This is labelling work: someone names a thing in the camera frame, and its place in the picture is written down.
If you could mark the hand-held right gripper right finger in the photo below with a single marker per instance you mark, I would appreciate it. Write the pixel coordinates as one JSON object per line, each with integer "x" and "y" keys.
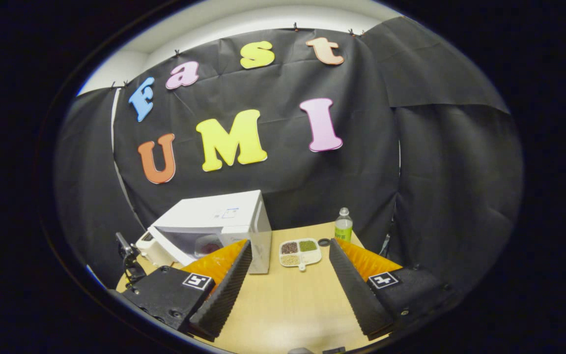
{"x": 356, "y": 295}

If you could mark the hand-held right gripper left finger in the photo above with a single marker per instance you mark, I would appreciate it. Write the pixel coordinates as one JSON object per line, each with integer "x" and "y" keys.
{"x": 224, "y": 295}

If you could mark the white rectangular plate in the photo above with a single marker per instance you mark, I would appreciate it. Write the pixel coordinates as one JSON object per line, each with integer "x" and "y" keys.
{"x": 198, "y": 251}

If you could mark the pink ham slice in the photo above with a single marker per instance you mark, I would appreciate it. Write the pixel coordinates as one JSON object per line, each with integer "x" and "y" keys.
{"x": 210, "y": 246}

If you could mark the white microwave oven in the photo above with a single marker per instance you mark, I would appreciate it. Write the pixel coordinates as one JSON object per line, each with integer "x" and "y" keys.
{"x": 214, "y": 211}

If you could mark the white toaster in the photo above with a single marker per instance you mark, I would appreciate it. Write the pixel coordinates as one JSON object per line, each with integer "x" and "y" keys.
{"x": 144, "y": 248}

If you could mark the small black bottle cap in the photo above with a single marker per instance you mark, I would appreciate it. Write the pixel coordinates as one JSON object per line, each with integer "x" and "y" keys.
{"x": 324, "y": 242}

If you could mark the green label drink bottle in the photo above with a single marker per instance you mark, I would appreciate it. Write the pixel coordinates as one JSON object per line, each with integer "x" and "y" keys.
{"x": 343, "y": 228}

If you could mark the white divided dish with beans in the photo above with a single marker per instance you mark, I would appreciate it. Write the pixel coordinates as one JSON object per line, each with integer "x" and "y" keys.
{"x": 300, "y": 254}

